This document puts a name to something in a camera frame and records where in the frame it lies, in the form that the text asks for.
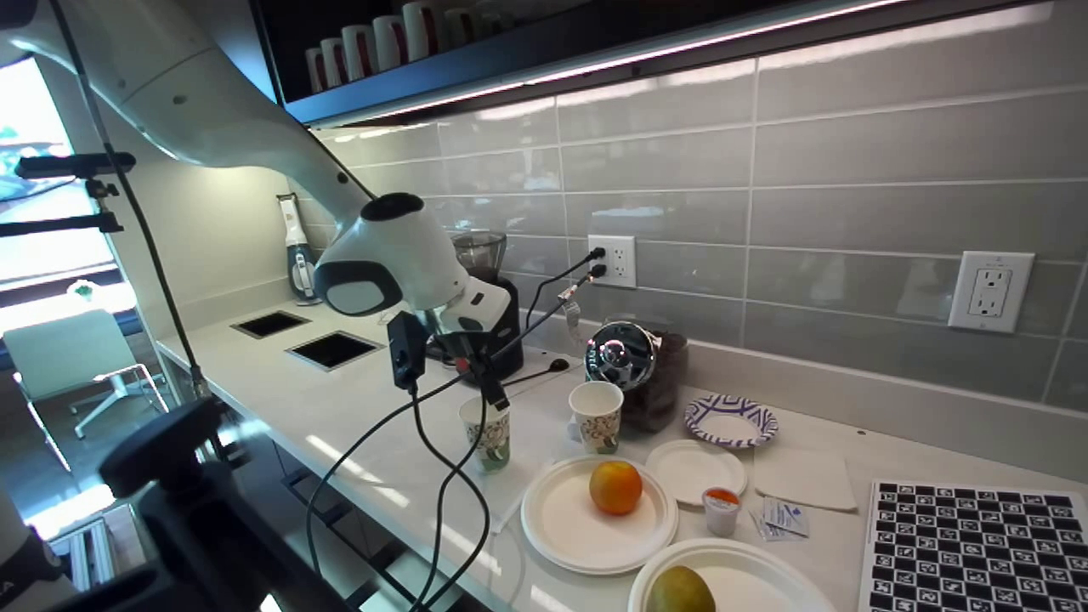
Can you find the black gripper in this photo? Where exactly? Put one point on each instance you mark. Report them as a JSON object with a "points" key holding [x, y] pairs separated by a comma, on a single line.
{"points": [[472, 348]]}

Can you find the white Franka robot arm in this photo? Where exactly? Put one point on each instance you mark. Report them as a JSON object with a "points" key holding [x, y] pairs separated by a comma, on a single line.
{"points": [[225, 115]]}

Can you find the small cup red sauce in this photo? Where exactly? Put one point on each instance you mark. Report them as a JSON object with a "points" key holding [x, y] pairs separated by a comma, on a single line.
{"points": [[723, 511]]}

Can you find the small white tap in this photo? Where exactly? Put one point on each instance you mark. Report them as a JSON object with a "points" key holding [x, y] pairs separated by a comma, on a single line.
{"points": [[566, 303]]}

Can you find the black coffee grinder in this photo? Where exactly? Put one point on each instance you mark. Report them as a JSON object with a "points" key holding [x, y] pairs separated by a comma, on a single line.
{"points": [[482, 252]]}

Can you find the shiny silver kettle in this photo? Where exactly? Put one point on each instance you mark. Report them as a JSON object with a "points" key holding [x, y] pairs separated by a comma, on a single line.
{"points": [[622, 356]]}

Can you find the large white paper plate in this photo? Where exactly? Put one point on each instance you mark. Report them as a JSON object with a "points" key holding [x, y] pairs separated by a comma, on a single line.
{"points": [[566, 529]]}

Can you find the orange fruit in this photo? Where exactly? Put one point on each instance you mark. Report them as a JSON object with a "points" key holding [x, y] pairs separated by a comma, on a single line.
{"points": [[617, 489]]}

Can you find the small white paper plate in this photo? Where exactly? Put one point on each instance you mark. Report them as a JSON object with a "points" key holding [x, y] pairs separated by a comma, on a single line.
{"points": [[695, 469]]}

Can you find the blue patterned paper plate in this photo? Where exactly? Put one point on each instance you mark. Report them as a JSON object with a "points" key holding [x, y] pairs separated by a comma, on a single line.
{"points": [[732, 423]]}

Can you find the yellow green fruit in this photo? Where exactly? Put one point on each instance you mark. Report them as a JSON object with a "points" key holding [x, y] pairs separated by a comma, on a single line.
{"points": [[683, 593]]}

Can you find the white card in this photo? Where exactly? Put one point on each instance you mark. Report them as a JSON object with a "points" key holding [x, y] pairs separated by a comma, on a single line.
{"points": [[785, 518]]}

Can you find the white paper napkin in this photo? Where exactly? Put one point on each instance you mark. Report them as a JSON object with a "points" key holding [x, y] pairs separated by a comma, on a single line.
{"points": [[809, 478]]}

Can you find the white plate with rim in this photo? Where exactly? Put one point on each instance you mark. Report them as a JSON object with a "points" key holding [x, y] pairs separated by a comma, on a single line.
{"points": [[767, 581]]}

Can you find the white office chair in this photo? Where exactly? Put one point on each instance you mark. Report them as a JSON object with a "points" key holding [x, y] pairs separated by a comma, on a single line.
{"points": [[86, 353]]}

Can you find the black white checkerboard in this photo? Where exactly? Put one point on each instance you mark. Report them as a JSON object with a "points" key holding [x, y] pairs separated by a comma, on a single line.
{"points": [[973, 550]]}

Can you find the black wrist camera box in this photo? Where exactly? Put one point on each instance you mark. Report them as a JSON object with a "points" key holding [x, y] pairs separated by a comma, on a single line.
{"points": [[405, 348]]}

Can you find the white wall outlet with plugs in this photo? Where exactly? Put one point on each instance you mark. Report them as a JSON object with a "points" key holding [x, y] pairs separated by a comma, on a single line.
{"points": [[622, 260]]}

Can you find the white black wall dispenser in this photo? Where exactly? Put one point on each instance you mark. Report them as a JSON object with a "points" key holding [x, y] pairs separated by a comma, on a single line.
{"points": [[295, 231]]}

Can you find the black wall shelf unit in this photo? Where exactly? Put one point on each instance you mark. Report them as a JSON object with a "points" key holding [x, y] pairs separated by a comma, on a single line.
{"points": [[513, 57]]}

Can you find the black bar camera on arm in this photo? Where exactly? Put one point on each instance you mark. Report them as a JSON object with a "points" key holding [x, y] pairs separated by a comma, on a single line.
{"points": [[73, 166]]}

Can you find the white empty wall outlet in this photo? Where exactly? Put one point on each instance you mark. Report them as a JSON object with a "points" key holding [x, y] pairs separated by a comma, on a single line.
{"points": [[991, 289]]}

